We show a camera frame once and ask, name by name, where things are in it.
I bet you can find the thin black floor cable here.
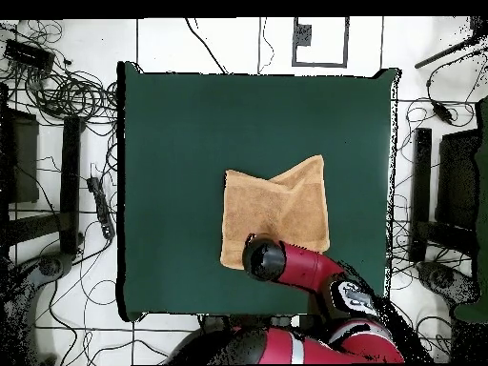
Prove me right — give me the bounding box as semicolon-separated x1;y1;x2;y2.
257;16;276;75

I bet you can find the black power strip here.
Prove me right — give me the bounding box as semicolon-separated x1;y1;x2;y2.
86;175;116;240

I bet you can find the tan terry towel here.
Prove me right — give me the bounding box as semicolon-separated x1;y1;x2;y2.
219;153;332;271

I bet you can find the black rod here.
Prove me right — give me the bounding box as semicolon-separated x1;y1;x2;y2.
414;16;488;71

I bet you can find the tangle of black cables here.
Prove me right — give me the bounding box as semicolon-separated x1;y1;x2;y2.
0;18;120;128

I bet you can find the dark green table cloth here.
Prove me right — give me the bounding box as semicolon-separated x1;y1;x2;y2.
116;60;401;323

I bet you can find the black power adapter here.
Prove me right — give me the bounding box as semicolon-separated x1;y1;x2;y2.
432;101;456;126

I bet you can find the dark stand base leg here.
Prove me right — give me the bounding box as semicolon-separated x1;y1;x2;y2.
0;251;76;366
415;260;480;307

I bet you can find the black box device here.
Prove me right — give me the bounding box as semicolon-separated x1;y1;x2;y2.
3;38;57;72

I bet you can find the black stand frame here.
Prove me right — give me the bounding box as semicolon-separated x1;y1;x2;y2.
0;81;85;260
408;127;482;264

